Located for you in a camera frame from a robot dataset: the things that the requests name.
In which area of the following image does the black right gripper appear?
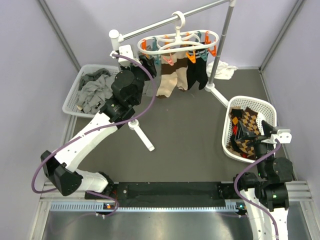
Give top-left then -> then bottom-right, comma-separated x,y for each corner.
235,119 -> 275,177

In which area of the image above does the brown argyle sock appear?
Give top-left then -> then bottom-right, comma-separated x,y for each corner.
226,135 -> 256,160
229,106 -> 261,136

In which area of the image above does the yellow orange peg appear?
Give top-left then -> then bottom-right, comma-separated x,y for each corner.
185,50 -> 197,64

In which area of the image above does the white oval peg hanger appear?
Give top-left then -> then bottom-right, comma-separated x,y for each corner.
137,11 -> 220,55

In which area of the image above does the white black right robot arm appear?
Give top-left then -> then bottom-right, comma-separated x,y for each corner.
233,120 -> 293,240

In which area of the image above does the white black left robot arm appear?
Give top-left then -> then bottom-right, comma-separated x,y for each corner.
39,54 -> 157,199

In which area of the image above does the orange clothes peg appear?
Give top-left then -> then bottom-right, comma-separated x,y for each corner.
140,39 -> 147,55

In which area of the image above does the pink clothes peg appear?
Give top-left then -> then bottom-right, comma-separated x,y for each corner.
162,55 -> 174,66

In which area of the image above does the beige brown sock left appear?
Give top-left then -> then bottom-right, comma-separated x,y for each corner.
156,53 -> 178,98

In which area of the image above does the beige brown sock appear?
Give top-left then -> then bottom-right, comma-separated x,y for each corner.
156,53 -> 178,98
175,51 -> 188,91

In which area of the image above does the white laundry basket right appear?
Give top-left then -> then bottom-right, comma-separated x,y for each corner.
221,95 -> 277,164

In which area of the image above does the white laundry basket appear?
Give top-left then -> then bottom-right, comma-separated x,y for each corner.
62,64 -> 119,119
221,95 -> 277,164

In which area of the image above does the beige brown sock right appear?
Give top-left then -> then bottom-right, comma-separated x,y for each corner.
175,51 -> 188,91

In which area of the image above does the white drying rack stand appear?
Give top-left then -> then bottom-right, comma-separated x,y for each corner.
108,0 -> 237,152

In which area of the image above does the black sock left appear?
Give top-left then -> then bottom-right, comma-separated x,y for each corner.
186,51 -> 200,90

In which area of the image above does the grey clothes pile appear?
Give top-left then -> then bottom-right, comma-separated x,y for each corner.
76,68 -> 115,115

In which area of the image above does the white cloth on floor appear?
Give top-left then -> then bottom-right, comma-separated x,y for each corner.
206,60 -> 238,80

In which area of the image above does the white laundry basket left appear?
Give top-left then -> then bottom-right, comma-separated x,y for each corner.
62,64 -> 119,119

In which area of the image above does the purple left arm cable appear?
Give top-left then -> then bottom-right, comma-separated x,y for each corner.
31,53 -> 157,195

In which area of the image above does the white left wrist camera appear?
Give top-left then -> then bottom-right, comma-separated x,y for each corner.
109,44 -> 140,68

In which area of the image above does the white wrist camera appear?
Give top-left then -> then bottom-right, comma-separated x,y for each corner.
261,129 -> 292,144
109,44 -> 140,68

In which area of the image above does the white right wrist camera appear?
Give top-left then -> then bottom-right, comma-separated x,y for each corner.
261,129 -> 292,144

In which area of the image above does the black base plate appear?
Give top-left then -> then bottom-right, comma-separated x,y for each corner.
84,181 -> 241,208

